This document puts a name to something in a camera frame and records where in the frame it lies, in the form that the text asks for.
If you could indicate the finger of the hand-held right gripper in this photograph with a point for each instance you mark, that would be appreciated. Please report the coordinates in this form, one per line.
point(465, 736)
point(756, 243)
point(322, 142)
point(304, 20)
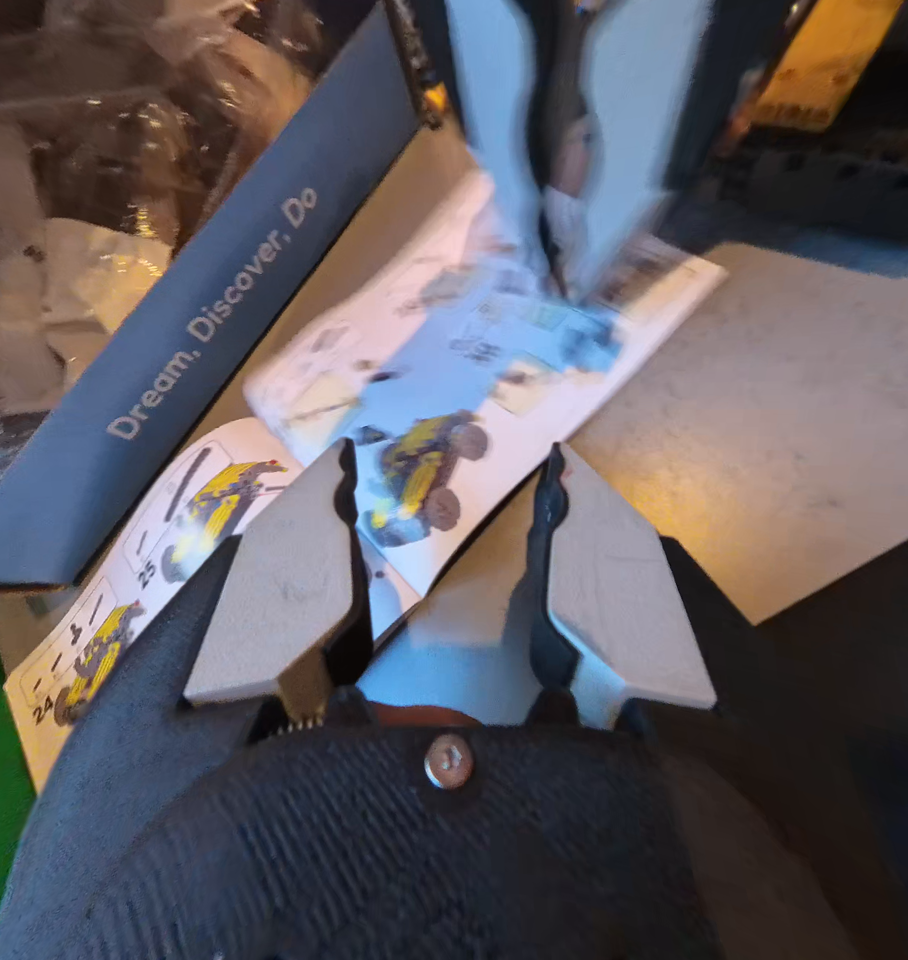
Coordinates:
point(491, 97)
point(634, 112)

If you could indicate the dark cardboard box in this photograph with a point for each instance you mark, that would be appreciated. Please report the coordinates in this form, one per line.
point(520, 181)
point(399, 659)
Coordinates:
point(198, 360)

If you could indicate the yellow toy vehicle model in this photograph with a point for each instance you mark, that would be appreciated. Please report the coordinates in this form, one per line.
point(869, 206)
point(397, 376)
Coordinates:
point(821, 67)

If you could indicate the white instruction booklet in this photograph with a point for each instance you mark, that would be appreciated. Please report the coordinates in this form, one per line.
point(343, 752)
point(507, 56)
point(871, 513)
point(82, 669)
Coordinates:
point(439, 360)

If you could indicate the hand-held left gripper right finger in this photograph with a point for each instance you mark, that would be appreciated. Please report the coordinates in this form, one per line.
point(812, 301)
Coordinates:
point(619, 607)

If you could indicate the clear plastic bags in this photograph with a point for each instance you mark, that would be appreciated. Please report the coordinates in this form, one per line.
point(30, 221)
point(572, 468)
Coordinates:
point(86, 187)

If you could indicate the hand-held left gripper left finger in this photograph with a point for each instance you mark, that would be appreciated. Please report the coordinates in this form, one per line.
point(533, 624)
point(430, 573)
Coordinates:
point(289, 585)

